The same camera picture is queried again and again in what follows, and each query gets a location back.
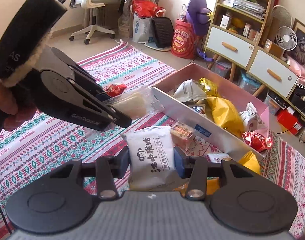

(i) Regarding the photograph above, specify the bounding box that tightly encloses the pink cardboard box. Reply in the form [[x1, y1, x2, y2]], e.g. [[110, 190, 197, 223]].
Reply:
[[151, 63, 270, 161]]

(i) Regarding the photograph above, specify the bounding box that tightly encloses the patterned woven rug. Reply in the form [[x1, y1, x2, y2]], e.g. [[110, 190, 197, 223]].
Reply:
[[0, 39, 305, 239]]

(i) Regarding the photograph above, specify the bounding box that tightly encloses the white snack packet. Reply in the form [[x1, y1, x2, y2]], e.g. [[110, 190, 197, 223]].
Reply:
[[173, 79, 207, 102]]

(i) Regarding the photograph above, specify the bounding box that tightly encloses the person left hand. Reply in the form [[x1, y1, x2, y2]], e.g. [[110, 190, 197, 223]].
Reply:
[[0, 83, 37, 131]]

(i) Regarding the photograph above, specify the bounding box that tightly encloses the red box under cabinet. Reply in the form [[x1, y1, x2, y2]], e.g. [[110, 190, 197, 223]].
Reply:
[[277, 109, 302, 135]]

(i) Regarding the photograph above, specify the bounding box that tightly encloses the white monkey logo snack bag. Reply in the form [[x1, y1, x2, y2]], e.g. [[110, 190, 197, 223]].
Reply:
[[121, 126, 186, 191]]

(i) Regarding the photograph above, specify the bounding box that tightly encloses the white office chair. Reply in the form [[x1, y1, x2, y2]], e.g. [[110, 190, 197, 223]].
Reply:
[[69, 0, 121, 45]]

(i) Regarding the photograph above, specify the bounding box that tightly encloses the red round snack tub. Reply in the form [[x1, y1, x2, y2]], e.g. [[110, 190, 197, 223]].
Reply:
[[171, 19, 197, 59]]

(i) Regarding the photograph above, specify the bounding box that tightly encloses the red candy packet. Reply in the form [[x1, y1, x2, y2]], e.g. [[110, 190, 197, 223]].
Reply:
[[242, 132, 272, 153]]

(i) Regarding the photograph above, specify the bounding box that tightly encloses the purple hat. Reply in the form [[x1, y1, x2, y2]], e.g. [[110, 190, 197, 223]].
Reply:
[[186, 0, 212, 36]]

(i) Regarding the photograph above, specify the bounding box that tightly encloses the clear bread packet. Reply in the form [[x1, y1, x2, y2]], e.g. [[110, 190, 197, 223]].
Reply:
[[104, 86, 165, 120]]

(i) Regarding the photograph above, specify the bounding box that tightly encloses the large yellow snack bag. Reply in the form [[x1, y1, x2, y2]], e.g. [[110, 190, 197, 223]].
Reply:
[[207, 96, 245, 139]]

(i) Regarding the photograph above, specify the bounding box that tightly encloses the wooden white drawer cabinet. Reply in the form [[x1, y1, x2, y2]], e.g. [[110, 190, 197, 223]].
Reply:
[[204, 0, 297, 100]]

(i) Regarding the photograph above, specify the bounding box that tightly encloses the white desk fan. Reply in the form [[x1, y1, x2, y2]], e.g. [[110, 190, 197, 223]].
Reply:
[[276, 26, 297, 51]]

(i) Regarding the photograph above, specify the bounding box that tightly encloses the small biscuit pack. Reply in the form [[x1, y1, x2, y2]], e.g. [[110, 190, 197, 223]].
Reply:
[[171, 121, 195, 151]]

